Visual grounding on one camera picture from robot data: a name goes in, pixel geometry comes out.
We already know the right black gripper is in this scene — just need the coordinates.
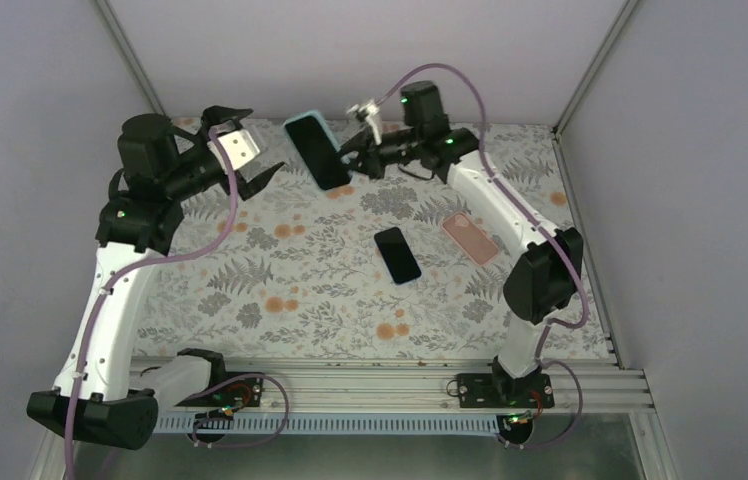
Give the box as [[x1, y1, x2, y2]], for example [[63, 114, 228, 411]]
[[331, 124, 425, 178]]

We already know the pink phone case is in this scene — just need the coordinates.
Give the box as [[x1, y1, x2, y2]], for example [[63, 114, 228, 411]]
[[441, 212, 500, 266]]

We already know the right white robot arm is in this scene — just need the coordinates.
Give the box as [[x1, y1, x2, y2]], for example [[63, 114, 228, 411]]
[[340, 81, 584, 407]]

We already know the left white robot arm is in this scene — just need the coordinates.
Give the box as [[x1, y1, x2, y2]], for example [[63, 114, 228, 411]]
[[27, 105, 272, 450]]

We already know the floral patterned table mat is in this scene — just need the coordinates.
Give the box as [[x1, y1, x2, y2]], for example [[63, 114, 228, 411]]
[[128, 117, 614, 362]]

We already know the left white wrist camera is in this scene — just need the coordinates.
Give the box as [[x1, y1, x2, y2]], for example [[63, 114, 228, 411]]
[[207, 129, 263, 172]]

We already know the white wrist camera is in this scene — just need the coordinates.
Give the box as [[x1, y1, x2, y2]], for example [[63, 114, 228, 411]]
[[346, 99, 384, 145], [207, 129, 263, 172]]

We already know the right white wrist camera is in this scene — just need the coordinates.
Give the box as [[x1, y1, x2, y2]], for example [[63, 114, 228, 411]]
[[346, 99, 384, 145]]

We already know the left aluminium corner post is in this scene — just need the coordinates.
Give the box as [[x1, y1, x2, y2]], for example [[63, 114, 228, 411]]
[[91, 0, 167, 115]]

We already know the aluminium corner post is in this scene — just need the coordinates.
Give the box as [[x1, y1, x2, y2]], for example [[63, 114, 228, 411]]
[[553, 0, 640, 139], [91, 0, 167, 115]]

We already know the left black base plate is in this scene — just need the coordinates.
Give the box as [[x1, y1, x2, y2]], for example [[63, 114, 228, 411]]
[[195, 375, 263, 410]]

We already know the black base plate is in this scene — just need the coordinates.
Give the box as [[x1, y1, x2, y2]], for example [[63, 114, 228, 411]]
[[454, 373, 555, 409], [195, 375, 263, 410]]

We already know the aluminium mounting rail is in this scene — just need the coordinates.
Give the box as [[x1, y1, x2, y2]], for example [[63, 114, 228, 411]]
[[227, 359, 655, 414]]

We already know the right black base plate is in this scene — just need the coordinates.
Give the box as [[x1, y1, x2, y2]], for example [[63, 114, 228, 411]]
[[454, 373, 555, 409]]

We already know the slotted grey cable duct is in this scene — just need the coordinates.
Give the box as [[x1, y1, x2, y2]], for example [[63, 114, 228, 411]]
[[155, 414, 514, 437]]

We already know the right aluminium corner post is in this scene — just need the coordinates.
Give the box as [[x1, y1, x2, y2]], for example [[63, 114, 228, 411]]
[[553, 0, 640, 139]]

